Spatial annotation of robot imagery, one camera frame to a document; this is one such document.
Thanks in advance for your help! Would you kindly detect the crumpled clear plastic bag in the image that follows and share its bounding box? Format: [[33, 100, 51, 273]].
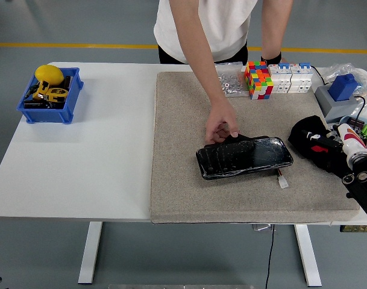
[[323, 62, 367, 100]]

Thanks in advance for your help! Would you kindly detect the black hanging cable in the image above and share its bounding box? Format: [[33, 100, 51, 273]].
[[264, 224, 276, 289]]

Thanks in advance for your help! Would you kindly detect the black wrist watch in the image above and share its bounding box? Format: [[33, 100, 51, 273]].
[[260, 52, 283, 65]]

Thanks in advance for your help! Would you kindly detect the yellow tape measure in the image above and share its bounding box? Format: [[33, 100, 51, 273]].
[[31, 80, 69, 103]]

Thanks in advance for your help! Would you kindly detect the black panel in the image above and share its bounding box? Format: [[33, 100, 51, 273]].
[[195, 134, 294, 181]]

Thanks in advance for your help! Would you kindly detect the blue plastic bin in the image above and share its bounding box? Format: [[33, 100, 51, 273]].
[[16, 67, 84, 124]]

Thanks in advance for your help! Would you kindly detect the thin black cable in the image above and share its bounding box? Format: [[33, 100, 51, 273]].
[[309, 65, 366, 121]]

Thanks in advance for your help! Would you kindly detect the white table leg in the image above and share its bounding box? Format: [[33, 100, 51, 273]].
[[77, 222, 103, 285], [293, 224, 322, 287]]

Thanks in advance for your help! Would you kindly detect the multicoloured cube puzzle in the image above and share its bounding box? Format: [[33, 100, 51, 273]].
[[243, 61, 274, 101]]

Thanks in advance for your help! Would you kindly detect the metal bracket under table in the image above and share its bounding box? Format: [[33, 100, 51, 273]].
[[251, 223, 277, 232]]

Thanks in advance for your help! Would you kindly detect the light blue plastic bowl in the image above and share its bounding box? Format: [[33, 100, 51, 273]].
[[336, 115, 367, 148]]

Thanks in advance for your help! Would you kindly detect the black rag with red tag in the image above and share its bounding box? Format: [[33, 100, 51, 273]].
[[287, 115, 353, 178]]

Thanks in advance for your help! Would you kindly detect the white circuit breaker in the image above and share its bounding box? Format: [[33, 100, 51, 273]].
[[268, 63, 292, 95], [290, 62, 313, 93]]

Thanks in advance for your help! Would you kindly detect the blue plastic block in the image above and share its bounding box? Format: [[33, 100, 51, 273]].
[[327, 73, 359, 102]]

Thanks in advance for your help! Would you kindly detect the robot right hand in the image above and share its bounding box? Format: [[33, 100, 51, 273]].
[[302, 123, 367, 160]]

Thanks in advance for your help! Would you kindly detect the person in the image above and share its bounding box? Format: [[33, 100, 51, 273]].
[[154, 0, 294, 145]]

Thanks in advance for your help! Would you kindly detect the person's right hand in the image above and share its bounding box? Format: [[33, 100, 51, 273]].
[[204, 101, 240, 145]]

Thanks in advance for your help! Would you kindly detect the grey plastic base block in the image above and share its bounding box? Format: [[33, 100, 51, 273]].
[[314, 85, 365, 123]]

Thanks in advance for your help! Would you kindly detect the yellow lemon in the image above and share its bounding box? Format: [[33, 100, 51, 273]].
[[34, 64, 65, 86]]

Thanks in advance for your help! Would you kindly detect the table height control panel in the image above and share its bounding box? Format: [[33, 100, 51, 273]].
[[339, 224, 367, 232]]

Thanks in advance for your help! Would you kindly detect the clear bag of metal nuts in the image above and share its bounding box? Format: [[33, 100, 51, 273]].
[[215, 61, 250, 99]]

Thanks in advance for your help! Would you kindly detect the white wire connector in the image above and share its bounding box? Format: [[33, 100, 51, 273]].
[[276, 170, 289, 190]]

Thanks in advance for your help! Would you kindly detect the grey-brown felt mat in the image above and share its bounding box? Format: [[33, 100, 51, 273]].
[[149, 70, 360, 225]]

